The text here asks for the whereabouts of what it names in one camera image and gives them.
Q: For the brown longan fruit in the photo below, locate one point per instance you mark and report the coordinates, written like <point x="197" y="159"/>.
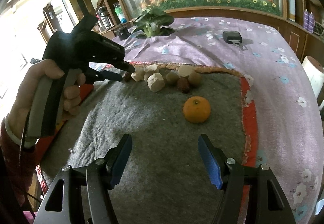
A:
<point x="194" y="79"/>
<point x="171" y="78"/>

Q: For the black rectangular device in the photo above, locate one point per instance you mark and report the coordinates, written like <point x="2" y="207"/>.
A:
<point x="235" y="38"/>

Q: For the green white bottle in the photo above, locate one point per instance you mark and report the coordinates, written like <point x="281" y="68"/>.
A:
<point x="119" y="12"/>

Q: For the white paper roll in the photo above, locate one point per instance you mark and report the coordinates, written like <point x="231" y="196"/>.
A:
<point x="314" y="72"/>

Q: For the orange tangerine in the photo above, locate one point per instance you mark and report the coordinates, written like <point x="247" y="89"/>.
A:
<point x="196" y="109"/>

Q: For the green leafy vegetable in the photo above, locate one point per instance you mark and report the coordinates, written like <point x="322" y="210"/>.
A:
<point x="153" y="22"/>

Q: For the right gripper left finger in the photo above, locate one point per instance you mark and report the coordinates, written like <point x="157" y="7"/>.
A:
<point x="102" y="176"/>

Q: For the grey felt mat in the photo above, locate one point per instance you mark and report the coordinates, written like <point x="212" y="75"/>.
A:
<point x="165" y="180"/>

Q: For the black cylindrical mount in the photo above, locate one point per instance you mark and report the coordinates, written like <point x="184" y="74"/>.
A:
<point x="122" y="32"/>

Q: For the purple floral tablecloth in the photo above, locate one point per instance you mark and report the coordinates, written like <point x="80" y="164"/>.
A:
<point x="290" y="134"/>

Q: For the black thermos flask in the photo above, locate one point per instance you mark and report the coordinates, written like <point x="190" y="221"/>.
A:
<point x="104" y="15"/>

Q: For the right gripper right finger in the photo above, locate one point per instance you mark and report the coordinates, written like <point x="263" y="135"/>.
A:
<point x="227" y="176"/>

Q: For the dark red jujube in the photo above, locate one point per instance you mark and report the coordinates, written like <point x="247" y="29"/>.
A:
<point x="183" y="85"/>

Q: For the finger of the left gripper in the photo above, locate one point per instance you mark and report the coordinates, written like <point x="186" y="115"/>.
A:
<point x="123" y="65"/>
<point x="94" y="76"/>

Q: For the person's left hand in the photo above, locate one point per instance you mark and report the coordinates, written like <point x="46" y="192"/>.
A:
<point x="24" y="98"/>

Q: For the red sleeved left forearm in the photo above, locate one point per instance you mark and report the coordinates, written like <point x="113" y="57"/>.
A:
<point x="19" y="172"/>

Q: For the purple bottles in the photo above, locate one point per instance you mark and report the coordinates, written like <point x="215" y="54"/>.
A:
<point x="308" y="21"/>

